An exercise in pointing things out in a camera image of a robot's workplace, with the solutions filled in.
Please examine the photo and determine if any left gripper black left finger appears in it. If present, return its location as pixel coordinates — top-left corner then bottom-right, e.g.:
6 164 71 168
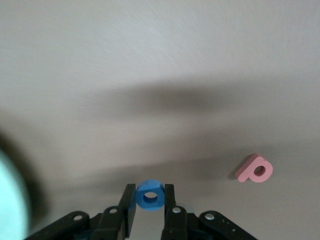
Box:
24 183 137 240

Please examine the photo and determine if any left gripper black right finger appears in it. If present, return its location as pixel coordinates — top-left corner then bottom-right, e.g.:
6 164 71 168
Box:
161 183 259 240

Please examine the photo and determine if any blue letter o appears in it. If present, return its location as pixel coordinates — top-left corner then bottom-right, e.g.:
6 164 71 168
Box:
134 179 166 212

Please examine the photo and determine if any pink letter p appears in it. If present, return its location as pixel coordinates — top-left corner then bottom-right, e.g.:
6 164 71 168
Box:
234 152 274 184

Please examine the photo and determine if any light green plate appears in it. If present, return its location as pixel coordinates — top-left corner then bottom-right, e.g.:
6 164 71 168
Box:
0 146 33 240

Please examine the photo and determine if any brown table cover sheet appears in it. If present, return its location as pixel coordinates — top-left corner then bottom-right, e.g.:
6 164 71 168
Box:
0 0 320 240

